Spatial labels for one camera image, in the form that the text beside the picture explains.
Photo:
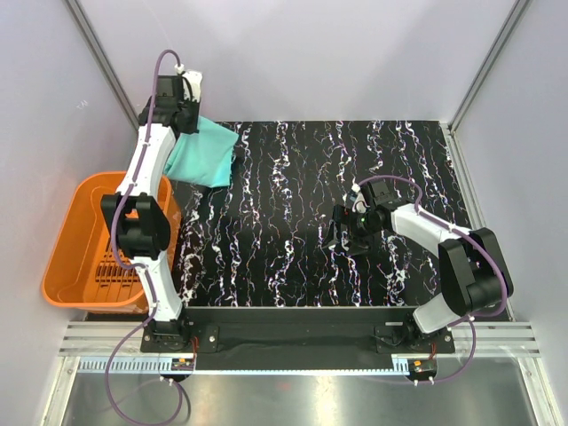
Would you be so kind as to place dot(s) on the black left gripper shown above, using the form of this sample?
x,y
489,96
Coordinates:
x,y
187,122

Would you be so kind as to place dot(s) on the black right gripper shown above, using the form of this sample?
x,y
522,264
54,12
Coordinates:
x,y
344,232

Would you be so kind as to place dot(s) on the teal t shirt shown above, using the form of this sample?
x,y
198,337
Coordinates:
x,y
203,158

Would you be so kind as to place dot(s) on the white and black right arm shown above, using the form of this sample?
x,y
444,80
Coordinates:
x,y
474,279

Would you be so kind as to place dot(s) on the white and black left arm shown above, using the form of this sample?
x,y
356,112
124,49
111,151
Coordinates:
x,y
140,232

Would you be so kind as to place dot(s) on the orange plastic laundry basket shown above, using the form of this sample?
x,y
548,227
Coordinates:
x,y
82,272

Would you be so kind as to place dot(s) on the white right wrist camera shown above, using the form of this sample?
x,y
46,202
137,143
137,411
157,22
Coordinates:
x,y
354,200

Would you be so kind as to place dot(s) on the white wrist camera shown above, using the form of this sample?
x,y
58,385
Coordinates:
x,y
192,81
354,200

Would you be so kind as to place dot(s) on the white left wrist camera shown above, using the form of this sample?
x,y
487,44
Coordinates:
x,y
192,81

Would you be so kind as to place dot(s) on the grey slotted cable duct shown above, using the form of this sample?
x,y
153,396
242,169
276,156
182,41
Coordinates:
x,y
208,366

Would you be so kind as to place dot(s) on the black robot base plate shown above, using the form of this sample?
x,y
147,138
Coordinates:
x,y
340,336

